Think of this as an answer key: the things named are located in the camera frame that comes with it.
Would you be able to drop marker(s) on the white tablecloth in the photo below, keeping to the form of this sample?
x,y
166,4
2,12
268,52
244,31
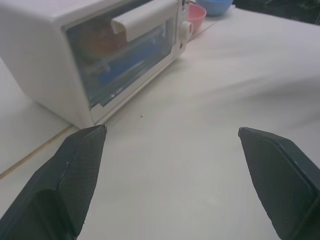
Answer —
x,y
200,120

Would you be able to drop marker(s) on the blue plastic bowl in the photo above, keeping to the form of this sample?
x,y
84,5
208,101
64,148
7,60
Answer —
x,y
215,6

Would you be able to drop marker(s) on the white toaster oven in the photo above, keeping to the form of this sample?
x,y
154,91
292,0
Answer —
x,y
82,57

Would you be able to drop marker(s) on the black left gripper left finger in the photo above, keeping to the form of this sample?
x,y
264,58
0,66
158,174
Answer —
x,y
60,185

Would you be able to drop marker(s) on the pink plastic bowl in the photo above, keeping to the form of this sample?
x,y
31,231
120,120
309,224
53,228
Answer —
x,y
196,17

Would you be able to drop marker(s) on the white round oven knob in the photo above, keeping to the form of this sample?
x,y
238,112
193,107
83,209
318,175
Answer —
x,y
186,30

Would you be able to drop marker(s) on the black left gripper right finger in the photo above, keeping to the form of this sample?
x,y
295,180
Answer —
x,y
282,180

